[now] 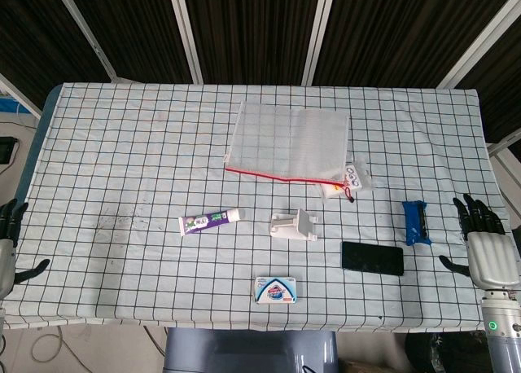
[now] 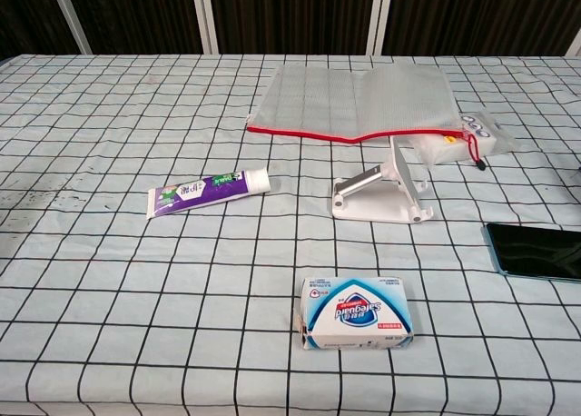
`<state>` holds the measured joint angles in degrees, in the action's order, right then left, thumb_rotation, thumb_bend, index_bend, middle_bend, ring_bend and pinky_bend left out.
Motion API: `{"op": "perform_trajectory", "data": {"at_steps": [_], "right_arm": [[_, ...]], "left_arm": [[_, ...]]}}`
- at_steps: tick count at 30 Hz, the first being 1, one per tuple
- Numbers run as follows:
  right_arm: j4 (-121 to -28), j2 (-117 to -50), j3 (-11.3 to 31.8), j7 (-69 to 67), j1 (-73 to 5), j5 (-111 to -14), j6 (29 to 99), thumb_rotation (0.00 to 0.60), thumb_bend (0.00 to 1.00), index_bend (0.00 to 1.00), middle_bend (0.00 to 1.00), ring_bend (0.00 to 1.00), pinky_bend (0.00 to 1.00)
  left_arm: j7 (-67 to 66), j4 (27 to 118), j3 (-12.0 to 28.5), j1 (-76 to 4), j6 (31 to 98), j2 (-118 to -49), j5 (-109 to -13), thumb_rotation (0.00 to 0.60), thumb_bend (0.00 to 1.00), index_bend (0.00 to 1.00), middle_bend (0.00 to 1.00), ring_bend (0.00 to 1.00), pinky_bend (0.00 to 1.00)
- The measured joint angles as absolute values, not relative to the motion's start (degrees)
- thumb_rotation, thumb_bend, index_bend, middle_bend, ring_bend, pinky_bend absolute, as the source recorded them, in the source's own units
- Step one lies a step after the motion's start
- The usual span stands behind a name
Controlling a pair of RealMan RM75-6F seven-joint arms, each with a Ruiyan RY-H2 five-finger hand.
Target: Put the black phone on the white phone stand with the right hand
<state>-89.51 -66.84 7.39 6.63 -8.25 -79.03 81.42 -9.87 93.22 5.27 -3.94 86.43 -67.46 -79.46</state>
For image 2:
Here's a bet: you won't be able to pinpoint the blue-edged black smartphone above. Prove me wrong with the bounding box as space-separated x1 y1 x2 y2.
481 222 581 283

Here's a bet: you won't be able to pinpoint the white silver phone stand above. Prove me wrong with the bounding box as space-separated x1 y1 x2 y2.
330 135 435 224

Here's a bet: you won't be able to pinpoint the purple white toothpaste tube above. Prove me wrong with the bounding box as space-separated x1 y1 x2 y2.
145 168 271 221

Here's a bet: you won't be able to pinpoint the grey mesh red-zipper pouch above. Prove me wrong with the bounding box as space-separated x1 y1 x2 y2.
245 64 488 172

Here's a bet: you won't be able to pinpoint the blue white soap box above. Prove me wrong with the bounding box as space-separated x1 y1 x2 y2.
294 275 417 352

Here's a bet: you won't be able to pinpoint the white black checkered tablecloth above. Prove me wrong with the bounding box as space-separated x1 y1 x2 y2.
0 54 581 416

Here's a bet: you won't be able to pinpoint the clear plastic packet white contents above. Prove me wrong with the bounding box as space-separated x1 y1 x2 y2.
412 110 517 167

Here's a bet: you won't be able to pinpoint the white background frame post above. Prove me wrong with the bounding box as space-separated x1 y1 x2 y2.
565 0 581 56
189 0 221 55
364 0 396 56
46 0 94 55

